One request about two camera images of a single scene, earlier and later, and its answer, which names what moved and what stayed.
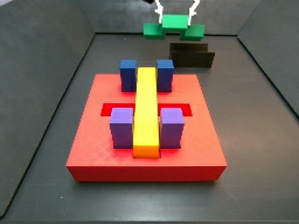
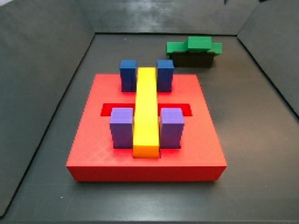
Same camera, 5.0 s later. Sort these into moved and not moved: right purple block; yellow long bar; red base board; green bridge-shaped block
Moved: green bridge-shaped block
Not moved: red base board; right purple block; yellow long bar
